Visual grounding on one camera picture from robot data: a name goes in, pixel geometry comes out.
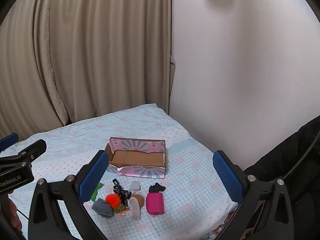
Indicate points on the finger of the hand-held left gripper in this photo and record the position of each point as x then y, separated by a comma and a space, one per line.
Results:
8, 141
35, 148

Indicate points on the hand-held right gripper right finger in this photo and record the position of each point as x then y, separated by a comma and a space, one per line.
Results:
228, 177

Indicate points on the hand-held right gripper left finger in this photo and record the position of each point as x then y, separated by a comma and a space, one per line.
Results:
92, 177

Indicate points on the green snack packet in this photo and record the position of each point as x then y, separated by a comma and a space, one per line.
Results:
97, 191

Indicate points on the blue-grey sock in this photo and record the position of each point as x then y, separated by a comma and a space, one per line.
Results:
101, 207

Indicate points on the dark patterned scrunchie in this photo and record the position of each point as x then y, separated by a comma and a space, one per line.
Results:
121, 191

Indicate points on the light grey sock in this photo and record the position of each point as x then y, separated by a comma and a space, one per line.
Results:
135, 186

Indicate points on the pink and teal cardboard box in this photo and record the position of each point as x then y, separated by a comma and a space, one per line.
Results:
140, 158

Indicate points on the brown plush item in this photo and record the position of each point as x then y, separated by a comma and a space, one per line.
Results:
140, 199

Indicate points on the white knitted item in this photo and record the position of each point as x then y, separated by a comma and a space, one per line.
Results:
134, 208

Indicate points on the black sock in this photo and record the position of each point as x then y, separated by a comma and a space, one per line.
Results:
157, 188

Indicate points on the pink zip pouch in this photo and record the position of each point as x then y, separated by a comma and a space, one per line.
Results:
155, 203

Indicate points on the person's left hand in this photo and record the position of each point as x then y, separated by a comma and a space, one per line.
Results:
15, 216

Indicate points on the light blue checked blanket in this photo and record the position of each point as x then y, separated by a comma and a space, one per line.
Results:
185, 185

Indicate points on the printed bed sheet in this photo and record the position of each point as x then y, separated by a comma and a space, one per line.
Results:
212, 233

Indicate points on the black jacket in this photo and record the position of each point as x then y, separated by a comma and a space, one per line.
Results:
287, 160

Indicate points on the beige curtain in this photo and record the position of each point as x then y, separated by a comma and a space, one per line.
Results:
87, 55

